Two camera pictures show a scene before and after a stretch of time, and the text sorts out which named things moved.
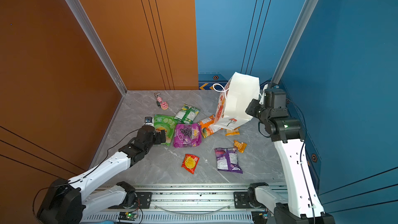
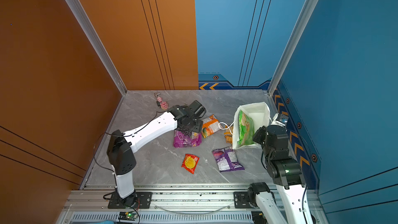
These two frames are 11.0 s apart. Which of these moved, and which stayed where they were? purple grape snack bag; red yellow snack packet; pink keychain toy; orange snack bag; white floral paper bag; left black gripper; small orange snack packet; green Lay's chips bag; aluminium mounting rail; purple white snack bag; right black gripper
Moved: green Lay's chips bag; white floral paper bag; small orange snack packet; left black gripper; right black gripper
Stayed: aluminium mounting rail; purple white snack bag; red yellow snack packet; orange snack bag; pink keychain toy; purple grape snack bag
